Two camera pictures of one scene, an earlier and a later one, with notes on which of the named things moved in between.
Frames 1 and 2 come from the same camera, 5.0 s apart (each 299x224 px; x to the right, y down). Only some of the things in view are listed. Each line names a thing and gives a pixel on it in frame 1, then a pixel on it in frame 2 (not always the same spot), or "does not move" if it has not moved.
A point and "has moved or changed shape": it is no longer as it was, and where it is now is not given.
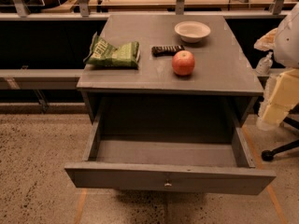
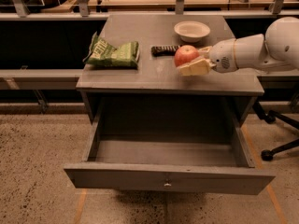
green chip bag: x=104 y=53 does not move
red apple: x=183 y=63 has moved or changed shape
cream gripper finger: x=266 y=42 to x=205 y=50
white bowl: x=192 y=31 does not move
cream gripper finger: x=284 y=98 to x=197 y=67
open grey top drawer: x=169 y=145 does not move
